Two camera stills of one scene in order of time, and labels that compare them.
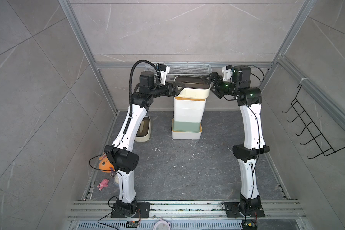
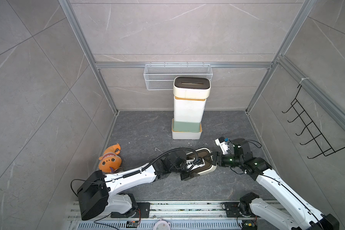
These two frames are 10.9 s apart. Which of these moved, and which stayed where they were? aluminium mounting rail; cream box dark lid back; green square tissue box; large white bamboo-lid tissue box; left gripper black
Moved: left gripper black; cream box dark lid back
Stayed: large white bamboo-lid tissue box; green square tissue box; aluminium mounting rail
